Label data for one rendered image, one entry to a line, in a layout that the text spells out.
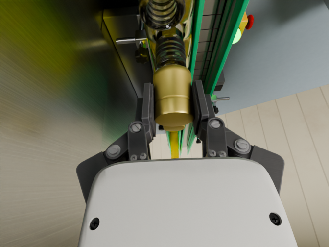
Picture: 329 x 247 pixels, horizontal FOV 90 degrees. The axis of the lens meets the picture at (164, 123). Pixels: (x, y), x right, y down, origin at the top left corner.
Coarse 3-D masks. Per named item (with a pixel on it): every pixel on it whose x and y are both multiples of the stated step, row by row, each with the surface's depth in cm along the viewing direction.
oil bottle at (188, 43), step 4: (188, 40) 21; (152, 44) 21; (188, 44) 21; (152, 48) 21; (188, 48) 21; (152, 52) 22; (188, 52) 21; (152, 56) 22; (188, 56) 22; (188, 60) 23; (188, 64) 23
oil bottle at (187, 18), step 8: (192, 0) 16; (192, 8) 16; (184, 16) 16; (192, 16) 17; (144, 24) 18; (184, 24) 17; (152, 32) 18; (184, 32) 18; (152, 40) 19; (184, 40) 19
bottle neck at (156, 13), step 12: (144, 0) 10; (156, 0) 12; (168, 0) 12; (180, 0) 10; (144, 12) 10; (156, 12) 12; (168, 12) 12; (180, 12) 10; (156, 24) 11; (168, 24) 11
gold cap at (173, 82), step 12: (156, 72) 14; (168, 72) 14; (180, 72) 14; (156, 84) 14; (168, 84) 13; (180, 84) 13; (156, 96) 14; (168, 96) 13; (180, 96) 13; (156, 108) 13; (168, 108) 12; (180, 108) 12; (192, 108) 13; (156, 120) 14; (168, 120) 14; (180, 120) 14; (192, 120) 14
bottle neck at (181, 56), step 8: (160, 32) 16; (168, 32) 16; (176, 32) 16; (160, 40) 16; (168, 40) 15; (176, 40) 15; (160, 48) 15; (168, 48) 15; (176, 48) 15; (184, 48) 16; (160, 56) 15; (168, 56) 15; (176, 56) 15; (184, 56) 15; (160, 64) 15; (168, 64) 17; (176, 64) 17; (184, 64) 15
